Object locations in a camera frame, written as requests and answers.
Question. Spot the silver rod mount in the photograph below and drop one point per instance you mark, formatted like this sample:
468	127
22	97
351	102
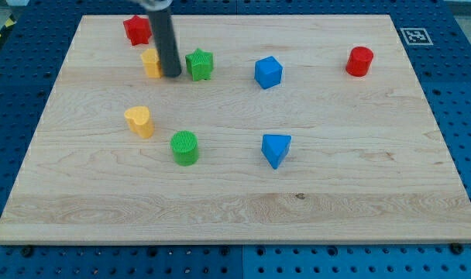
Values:
154	5

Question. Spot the green star block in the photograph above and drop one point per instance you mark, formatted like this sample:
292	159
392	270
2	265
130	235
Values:
200	64

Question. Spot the yellow hexagon block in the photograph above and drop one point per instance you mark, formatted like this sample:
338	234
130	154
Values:
151	63

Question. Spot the blue triangle block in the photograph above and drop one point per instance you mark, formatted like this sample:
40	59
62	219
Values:
275	148

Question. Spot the blue cube block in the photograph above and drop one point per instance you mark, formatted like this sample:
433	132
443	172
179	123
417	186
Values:
268	72

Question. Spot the red star block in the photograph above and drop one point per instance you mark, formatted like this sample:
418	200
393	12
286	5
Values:
137	30

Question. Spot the green cylinder block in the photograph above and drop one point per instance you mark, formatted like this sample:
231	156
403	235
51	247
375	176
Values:
184	145

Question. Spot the light wooden board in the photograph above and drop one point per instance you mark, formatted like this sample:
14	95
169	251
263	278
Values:
367	162

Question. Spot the black white fiducial marker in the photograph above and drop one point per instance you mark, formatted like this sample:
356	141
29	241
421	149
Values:
415	36

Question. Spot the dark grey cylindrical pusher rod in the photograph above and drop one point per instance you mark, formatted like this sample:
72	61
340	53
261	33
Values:
165	42

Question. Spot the red cylinder block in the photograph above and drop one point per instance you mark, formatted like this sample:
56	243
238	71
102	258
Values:
360	59

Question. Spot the yellow heart block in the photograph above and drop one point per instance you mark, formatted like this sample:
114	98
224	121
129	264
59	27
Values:
139	121

